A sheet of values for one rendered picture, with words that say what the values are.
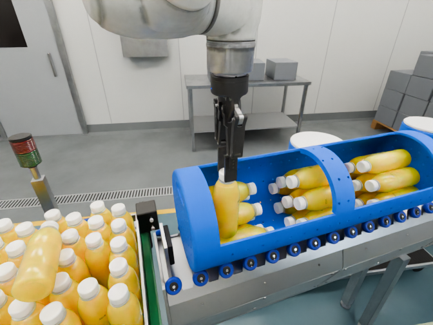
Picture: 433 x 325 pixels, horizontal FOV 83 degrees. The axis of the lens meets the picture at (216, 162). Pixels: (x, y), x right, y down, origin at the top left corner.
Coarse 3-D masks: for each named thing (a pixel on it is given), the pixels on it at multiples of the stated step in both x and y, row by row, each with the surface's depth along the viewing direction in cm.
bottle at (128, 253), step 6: (126, 246) 64; (114, 252) 62; (120, 252) 62; (126, 252) 63; (132, 252) 65; (114, 258) 62; (126, 258) 63; (132, 258) 64; (132, 264) 64; (138, 264) 68; (138, 270) 68; (138, 276) 68
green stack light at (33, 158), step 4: (36, 148) 82; (32, 152) 80; (36, 152) 81; (16, 156) 79; (20, 156) 78; (24, 156) 79; (28, 156) 79; (32, 156) 80; (36, 156) 81; (40, 156) 83; (20, 160) 79; (24, 160) 79; (28, 160) 79; (32, 160) 80; (36, 160) 81; (40, 160) 83; (20, 164) 80; (24, 164) 80; (28, 164) 80; (32, 164) 81; (36, 164) 82
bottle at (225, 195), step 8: (216, 184) 60; (224, 184) 59; (232, 184) 59; (216, 192) 60; (224, 192) 59; (232, 192) 59; (216, 200) 60; (224, 200) 59; (232, 200) 59; (216, 208) 62; (224, 208) 60; (232, 208) 61; (216, 216) 63; (224, 216) 62; (232, 216) 62; (224, 224) 63; (232, 224) 63; (224, 232) 64; (232, 232) 65
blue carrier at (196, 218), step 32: (256, 160) 82; (288, 160) 89; (320, 160) 71; (416, 160) 89; (192, 192) 59; (256, 192) 91; (352, 192) 69; (416, 192) 77; (192, 224) 56; (256, 224) 86; (320, 224) 68; (352, 224) 76; (192, 256) 60; (224, 256) 61
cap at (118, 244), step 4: (120, 236) 64; (112, 240) 63; (116, 240) 63; (120, 240) 63; (124, 240) 63; (112, 244) 61; (116, 244) 62; (120, 244) 61; (124, 244) 62; (112, 248) 61; (116, 248) 61; (120, 248) 61; (124, 248) 63
